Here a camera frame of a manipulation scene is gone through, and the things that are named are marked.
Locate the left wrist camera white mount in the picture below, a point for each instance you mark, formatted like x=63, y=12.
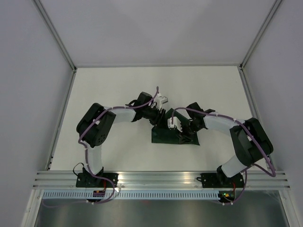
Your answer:
x=160, y=101

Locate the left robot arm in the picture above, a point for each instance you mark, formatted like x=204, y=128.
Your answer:
x=94, y=127

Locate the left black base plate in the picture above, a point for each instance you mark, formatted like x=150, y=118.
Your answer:
x=110, y=179

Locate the aluminium frame post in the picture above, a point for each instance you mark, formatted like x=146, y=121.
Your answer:
x=53, y=31
x=264, y=26

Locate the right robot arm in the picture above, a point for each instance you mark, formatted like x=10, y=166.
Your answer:
x=250, y=142

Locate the white slotted cable duct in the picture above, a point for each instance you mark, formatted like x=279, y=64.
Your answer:
x=132, y=194

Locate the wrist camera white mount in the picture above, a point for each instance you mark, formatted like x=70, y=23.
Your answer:
x=160, y=101
x=177, y=119

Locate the right aluminium frame post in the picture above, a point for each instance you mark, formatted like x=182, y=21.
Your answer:
x=264, y=26

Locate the left aluminium frame post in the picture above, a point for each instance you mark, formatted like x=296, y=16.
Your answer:
x=53, y=31

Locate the aluminium front rail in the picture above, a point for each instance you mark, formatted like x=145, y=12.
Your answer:
x=161, y=180

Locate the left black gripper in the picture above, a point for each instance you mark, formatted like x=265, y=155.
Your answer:
x=160, y=121

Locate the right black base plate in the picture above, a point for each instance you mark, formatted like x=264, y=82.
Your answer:
x=211, y=180

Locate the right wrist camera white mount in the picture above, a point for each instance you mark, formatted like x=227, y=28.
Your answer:
x=177, y=119

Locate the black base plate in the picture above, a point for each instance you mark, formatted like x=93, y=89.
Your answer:
x=211, y=180
x=110, y=179

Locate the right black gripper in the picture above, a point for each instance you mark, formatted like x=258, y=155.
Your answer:
x=184, y=137

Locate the dark green cloth napkin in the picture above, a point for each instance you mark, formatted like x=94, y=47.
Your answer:
x=166, y=136

